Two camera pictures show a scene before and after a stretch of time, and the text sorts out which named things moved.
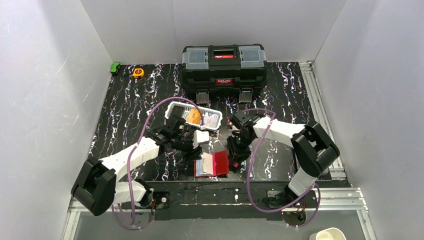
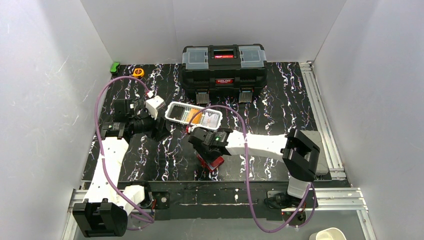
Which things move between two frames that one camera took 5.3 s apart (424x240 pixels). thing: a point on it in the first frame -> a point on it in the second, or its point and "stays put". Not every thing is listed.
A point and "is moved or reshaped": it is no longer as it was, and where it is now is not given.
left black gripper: (191, 145) -> (159, 127)
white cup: (332, 233) stays put
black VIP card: (178, 111) stays put
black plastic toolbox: (243, 67) stays put
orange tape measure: (138, 72) stays put
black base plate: (223, 200) stays put
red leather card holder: (212, 164) is moved or reshaped
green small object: (114, 68) stays put
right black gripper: (237, 149) -> (205, 153)
